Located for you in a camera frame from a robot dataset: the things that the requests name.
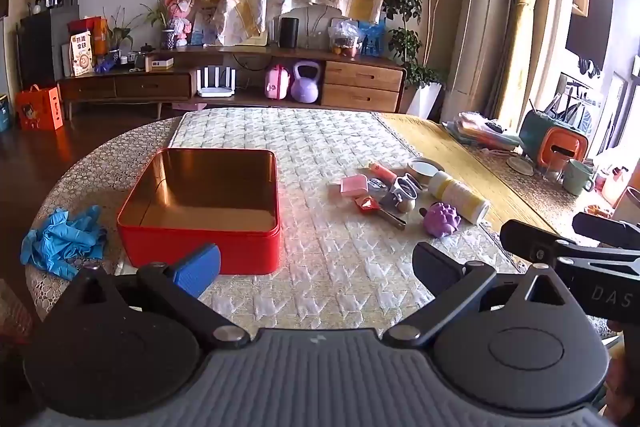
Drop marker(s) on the wooden media cabinet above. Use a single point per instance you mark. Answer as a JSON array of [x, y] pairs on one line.
[[360, 79]]

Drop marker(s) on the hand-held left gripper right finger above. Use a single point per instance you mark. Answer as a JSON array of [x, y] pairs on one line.
[[435, 269]]

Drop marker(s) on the small white box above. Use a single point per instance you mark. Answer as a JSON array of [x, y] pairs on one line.
[[160, 63]]

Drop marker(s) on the light blue picture box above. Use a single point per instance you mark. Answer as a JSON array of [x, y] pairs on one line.
[[204, 27]]

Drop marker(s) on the orange gift bag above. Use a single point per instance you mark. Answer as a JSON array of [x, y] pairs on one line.
[[40, 109]]

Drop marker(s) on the plastic bag of fruit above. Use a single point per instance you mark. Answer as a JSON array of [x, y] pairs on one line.
[[344, 38]]

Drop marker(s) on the quilted cream mat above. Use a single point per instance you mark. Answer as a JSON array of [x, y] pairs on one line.
[[310, 142]]

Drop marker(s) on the silver nail clipper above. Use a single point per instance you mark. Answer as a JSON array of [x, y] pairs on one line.
[[392, 218]]

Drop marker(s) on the pink toy suitcase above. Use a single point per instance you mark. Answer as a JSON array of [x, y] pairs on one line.
[[277, 83]]

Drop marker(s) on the orange snack packet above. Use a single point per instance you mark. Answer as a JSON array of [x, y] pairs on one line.
[[597, 210]]

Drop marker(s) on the green mug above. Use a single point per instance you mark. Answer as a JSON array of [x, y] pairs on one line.
[[576, 177]]

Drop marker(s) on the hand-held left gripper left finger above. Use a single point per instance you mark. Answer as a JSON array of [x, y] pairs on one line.
[[197, 267]]

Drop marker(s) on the blue disposable gloves bundle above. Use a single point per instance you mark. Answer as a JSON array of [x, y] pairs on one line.
[[60, 239]]

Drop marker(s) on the potted tree white planter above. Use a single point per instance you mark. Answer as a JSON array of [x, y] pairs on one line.
[[425, 99]]

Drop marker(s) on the round gold tin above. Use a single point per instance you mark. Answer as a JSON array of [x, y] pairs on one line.
[[425, 169]]

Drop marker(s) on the small potted plant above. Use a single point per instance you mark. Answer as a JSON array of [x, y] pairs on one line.
[[167, 38]]

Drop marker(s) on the black cabinet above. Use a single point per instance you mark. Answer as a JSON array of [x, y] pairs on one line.
[[40, 47]]

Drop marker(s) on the pink doll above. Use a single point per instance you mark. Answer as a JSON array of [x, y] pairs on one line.
[[180, 17]]

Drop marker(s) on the black cylinder speaker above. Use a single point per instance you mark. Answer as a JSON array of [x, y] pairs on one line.
[[288, 32]]

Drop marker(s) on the clear glass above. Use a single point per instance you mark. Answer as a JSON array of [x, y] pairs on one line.
[[552, 168]]

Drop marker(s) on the round coaster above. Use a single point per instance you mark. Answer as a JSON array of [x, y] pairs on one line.
[[520, 165]]

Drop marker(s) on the purple kettlebell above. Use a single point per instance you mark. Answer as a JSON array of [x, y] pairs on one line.
[[305, 89]]

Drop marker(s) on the clear bottle black cap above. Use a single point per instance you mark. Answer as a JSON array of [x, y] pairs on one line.
[[376, 188]]

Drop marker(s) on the small pink box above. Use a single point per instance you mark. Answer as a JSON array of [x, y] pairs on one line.
[[354, 185]]

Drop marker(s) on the thin leafy potted plant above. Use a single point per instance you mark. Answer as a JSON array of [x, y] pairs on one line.
[[117, 39]]

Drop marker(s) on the red metal tin box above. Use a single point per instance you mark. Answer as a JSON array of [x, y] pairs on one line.
[[150, 242]]

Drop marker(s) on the purple grape toy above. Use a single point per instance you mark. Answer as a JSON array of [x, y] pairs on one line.
[[442, 219]]

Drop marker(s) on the pink tube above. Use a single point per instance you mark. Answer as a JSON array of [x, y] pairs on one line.
[[382, 171]]

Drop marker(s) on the beige curtain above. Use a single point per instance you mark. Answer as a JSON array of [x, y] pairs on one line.
[[530, 7]]

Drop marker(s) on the green orange box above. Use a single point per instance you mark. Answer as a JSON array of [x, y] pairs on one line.
[[537, 134]]

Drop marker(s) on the yellow white snack box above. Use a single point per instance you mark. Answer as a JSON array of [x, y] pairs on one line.
[[81, 54]]

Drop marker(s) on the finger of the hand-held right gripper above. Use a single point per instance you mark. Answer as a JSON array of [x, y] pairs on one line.
[[530, 242], [605, 229]]

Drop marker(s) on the white bottle yellow label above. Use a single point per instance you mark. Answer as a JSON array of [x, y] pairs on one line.
[[457, 197]]

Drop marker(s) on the white standing air conditioner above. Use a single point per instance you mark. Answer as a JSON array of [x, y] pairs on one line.
[[477, 7]]

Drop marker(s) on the white router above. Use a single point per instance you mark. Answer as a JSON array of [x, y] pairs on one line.
[[216, 87]]

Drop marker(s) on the stack of folded cloths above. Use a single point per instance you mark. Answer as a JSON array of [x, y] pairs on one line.
[[480, 132]]

